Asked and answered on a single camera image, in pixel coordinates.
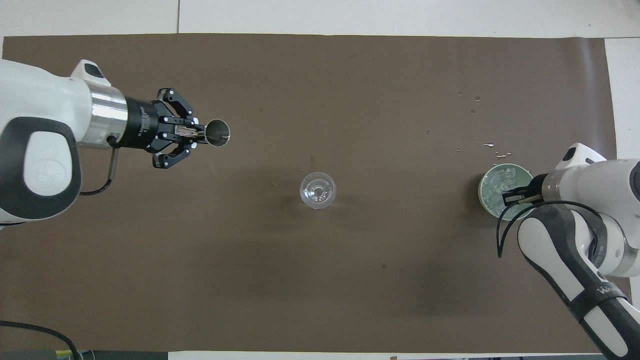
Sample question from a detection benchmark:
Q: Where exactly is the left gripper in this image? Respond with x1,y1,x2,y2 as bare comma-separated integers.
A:
120,87,206,170

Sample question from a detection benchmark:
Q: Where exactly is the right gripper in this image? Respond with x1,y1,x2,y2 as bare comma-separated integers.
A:
522,174,547,202

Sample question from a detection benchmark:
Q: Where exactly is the black cable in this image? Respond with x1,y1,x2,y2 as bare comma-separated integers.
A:
79,134,122,197
496,199,609,259
0,321,82,360

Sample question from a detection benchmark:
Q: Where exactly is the green cup with ice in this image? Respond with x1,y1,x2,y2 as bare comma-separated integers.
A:
477,163,535,222

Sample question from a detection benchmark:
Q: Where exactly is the clear wine glass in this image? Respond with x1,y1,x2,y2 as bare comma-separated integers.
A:
299,172,337,210

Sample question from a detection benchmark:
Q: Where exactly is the small steel measuring cup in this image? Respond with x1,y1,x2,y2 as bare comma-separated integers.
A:
176,118,232,149

